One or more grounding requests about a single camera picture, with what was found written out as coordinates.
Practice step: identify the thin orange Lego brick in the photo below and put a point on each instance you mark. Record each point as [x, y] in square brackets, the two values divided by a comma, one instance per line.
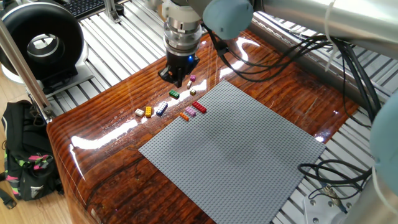
[184, 116]

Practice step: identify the red Lego brick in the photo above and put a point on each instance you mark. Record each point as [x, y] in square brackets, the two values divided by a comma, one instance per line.
[199, 107]

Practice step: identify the short aluminium upright bracket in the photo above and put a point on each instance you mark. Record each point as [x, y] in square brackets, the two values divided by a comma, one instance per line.
[110, 9]

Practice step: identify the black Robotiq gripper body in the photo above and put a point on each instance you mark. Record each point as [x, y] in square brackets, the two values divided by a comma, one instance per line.
[181, 61]

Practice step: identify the aluminium frame post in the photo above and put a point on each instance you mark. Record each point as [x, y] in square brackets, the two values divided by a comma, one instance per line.
[18, 65]

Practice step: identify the black keyboard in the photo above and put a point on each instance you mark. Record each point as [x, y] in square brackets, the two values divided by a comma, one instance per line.
[84, 7]

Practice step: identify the pink Lego brick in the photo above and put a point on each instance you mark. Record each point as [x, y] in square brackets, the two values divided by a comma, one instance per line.
[190, 111]

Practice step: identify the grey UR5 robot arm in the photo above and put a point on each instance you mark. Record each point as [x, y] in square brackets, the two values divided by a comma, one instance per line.
[311, 15]

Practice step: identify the grey Lego baseplate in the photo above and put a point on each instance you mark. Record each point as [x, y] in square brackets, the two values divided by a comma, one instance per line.
[233, 152]

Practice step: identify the small white Lego brick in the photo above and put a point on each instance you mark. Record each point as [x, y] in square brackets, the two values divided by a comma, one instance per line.
[189, 84]

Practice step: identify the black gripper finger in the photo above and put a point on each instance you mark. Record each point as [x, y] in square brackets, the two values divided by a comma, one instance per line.
[187, 73]
[169, 74]

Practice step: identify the black backpack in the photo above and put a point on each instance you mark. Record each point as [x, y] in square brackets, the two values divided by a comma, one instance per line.
[28, 140]

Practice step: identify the yellow Lego brick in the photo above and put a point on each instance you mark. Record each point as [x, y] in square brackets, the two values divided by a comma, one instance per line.
[148, 111]

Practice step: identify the dark green Lego brick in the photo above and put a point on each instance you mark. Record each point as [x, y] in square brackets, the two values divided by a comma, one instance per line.
[174, 94]

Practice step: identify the long blue Lego brick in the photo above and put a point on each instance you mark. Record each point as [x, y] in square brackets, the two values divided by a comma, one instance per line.
[161, 108]

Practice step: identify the small magenta Lego brick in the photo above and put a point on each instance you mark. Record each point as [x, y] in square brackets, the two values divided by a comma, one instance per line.
[192, 78]

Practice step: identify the wide white Lego brick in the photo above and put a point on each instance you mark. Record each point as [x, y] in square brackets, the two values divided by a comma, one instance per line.
[139, 112]

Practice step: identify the silver robot mounting plate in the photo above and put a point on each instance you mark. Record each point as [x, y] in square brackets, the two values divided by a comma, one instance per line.
[320, 210]

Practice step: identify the small lime Lego brick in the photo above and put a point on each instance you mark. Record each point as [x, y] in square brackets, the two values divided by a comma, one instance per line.
[192, 91]

